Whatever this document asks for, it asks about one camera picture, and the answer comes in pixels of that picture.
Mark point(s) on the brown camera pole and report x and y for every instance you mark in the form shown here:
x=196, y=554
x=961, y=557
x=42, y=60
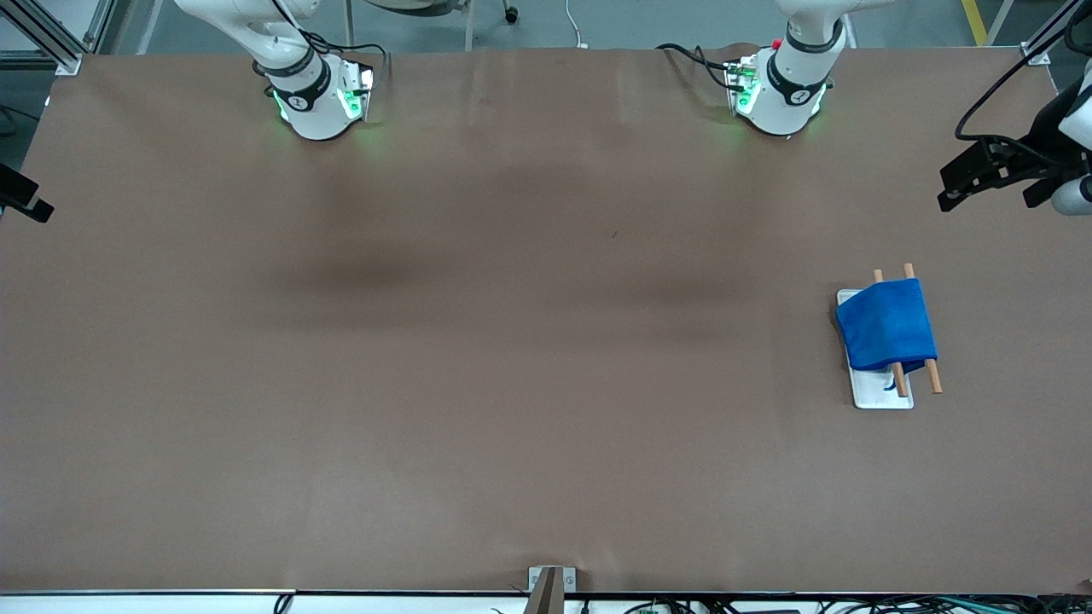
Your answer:
x=546, y=597

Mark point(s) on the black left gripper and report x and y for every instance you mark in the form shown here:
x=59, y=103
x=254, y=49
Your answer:
x=1040, y=141

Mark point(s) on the white towel rack wooden rods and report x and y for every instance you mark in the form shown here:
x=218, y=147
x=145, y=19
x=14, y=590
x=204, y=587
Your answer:
x=879, y=394

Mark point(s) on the silver aluminium frame bracket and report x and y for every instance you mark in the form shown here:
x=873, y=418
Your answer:
x=53, y=38

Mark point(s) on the grey metal bracket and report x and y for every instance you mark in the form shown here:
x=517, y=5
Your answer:
x=537, y=578

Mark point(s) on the black chair caster wheel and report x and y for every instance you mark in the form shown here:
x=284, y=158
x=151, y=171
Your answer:
x=511, y=14

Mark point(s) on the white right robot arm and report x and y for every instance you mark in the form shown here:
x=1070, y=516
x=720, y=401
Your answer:
x=311, y=115

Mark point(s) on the aluminium frame post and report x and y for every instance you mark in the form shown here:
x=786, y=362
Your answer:
x=1039, y=53

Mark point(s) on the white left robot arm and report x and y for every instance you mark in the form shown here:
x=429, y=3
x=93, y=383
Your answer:
x=789, y=98

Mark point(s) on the brown table cover sheet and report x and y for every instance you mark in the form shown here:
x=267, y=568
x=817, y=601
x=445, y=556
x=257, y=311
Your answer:
x=546, y=384

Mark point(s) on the blue microfibre towel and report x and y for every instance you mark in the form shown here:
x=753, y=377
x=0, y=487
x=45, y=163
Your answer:
x=887, y=328

